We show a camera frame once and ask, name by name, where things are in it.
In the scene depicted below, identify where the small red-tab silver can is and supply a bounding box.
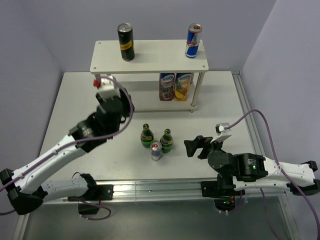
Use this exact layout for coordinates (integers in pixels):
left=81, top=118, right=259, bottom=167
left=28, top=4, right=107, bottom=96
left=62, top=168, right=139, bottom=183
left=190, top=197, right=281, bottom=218
left=150, top=141, right=162, bottom=161

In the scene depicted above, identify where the dark olive beverage can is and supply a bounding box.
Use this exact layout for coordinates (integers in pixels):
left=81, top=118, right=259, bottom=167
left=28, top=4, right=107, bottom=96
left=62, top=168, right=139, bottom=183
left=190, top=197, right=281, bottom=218
left=117, top=22, right=135, bottom=61

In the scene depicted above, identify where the blue silver energy drink can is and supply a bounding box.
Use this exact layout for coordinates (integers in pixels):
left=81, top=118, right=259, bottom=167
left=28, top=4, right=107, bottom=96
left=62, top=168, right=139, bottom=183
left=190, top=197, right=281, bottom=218
left=185, top=23, right=202, bottom=58

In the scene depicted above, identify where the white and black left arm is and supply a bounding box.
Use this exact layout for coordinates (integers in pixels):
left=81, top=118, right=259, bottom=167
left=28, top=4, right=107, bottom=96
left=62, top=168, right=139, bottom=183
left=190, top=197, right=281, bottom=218
left=0, top=85, right=134, bottom=215

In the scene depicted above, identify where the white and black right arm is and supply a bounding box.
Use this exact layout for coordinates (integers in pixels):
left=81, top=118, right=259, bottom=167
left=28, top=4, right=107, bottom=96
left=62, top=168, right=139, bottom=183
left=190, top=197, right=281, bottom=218
left=184, top=133, right=320, bottom=198

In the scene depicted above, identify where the white two-tier shelf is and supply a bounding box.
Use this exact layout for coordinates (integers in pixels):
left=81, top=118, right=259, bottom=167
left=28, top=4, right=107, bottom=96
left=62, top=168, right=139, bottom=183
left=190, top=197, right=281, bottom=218
left=90, top=39, right=209, bottom=113

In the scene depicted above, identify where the short green glass bottle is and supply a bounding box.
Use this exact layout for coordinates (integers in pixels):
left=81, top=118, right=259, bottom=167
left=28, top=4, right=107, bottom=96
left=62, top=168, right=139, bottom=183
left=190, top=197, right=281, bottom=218
left=160, top=128, right=174, bottom=153

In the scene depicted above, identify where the tall green glass bottle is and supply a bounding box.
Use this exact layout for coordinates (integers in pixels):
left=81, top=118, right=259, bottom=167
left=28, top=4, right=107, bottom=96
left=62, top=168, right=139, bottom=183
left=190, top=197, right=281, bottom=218
left=140, top=123, right=154, bottom=148

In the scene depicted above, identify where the purple grape juice carton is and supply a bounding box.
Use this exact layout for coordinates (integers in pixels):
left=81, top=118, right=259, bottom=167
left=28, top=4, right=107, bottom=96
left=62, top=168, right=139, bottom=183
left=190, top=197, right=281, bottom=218
left=158, top=73, right=176, bottom=101

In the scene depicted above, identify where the yellow pineapple juice carton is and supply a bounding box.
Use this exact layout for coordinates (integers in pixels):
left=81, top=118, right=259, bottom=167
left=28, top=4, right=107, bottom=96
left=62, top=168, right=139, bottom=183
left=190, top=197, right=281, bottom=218
left=173, top=73, right=192, bottom=101

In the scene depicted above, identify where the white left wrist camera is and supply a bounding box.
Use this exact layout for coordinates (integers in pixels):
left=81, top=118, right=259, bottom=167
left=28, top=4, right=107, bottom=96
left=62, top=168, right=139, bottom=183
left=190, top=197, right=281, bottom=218
left=93, top=75, right=121, bottom=101

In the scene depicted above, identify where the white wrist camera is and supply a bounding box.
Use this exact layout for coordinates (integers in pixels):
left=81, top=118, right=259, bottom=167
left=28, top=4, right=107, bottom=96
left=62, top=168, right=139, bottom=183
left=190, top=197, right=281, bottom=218
left=93, top=75, right=121, bottom=101
left=210, top=122, right=232, bottom=143

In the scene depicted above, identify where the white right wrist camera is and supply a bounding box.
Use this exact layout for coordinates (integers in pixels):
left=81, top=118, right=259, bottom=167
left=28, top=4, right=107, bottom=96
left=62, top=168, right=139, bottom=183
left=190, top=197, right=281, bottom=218
left=210, top=122, right=232, bottom=143

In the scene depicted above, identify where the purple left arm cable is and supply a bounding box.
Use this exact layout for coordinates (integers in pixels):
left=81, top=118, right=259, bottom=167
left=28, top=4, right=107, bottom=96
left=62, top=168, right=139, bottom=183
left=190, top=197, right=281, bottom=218
left=0, top=76, right=135, bottom=221

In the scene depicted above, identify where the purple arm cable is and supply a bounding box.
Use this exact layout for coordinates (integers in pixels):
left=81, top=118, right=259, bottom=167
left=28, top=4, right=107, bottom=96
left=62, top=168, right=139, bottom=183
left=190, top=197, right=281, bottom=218
left=223, top=109, right=320, bottom=240
left=0, top=76, right=135, bottom=221

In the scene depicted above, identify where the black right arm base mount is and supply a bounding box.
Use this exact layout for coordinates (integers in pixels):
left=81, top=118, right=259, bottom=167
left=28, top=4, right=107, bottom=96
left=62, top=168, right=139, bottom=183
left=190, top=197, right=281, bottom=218
left=200, top=180, right=246, bottom=216

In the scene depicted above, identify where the aluminium front rail frame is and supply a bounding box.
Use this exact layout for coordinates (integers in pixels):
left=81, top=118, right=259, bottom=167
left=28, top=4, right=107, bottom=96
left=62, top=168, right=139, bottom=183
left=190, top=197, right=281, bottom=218
left=13, top=179, right=291, bottom=240

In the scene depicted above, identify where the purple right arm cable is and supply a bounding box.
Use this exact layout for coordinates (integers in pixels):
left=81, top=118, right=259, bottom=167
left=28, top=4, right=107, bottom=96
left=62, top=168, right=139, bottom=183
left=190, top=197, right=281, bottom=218
left=223, top=109, right=320, bottom=240

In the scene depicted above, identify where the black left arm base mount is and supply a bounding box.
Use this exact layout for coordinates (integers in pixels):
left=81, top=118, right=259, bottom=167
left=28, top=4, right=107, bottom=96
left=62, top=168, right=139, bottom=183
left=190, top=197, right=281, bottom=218
left=67, top=184, right=114, bottom=221

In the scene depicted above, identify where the aluminium right side rail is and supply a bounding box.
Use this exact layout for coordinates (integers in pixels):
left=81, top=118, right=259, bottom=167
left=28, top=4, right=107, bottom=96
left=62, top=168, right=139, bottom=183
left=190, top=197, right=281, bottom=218
left=231, top=70, right=272, bottom=176

